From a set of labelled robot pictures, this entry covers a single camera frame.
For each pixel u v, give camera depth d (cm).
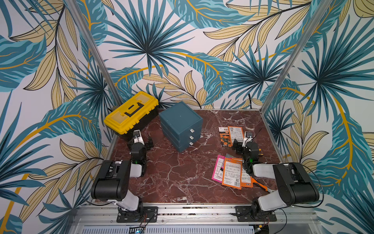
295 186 45
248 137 79
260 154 96
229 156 94
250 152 70
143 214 72
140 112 95
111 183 45
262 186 82
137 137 76
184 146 97
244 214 72
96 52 84
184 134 80
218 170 88
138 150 69
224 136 104
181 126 83
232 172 86
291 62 89
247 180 84
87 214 85
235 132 106
